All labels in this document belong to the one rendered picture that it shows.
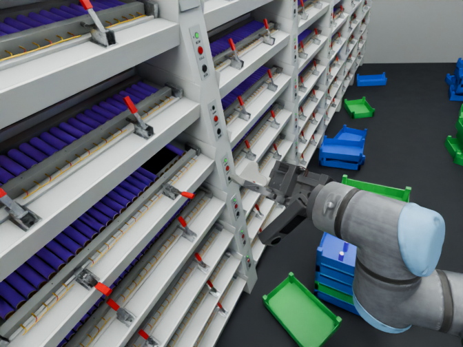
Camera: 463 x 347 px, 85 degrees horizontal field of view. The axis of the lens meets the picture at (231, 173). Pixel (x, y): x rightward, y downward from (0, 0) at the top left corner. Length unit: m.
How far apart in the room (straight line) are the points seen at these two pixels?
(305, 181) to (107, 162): 0.39
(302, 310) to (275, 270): 0.24
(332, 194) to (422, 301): 0.19
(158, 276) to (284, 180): 0.46
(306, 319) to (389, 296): 0.97
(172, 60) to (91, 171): 0.34
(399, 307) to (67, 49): 0.66
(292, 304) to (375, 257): 1.04
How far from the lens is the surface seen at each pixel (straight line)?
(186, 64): 0.68
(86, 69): 0.51
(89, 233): 0.66
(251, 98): 1.10
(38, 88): 0.47
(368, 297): 0.50
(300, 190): 0.51
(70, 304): 0.63
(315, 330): 1.41
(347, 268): 1.16
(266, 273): 1.53
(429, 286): 0.50
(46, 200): 0.53
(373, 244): 0.42
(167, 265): 0.80
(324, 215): 0.45
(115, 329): 0.77
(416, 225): 0.41
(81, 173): 0.55
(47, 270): 0.65
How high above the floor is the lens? 1.33
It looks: 38 degrees down
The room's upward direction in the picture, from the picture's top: 12 degrees counter-clockwise
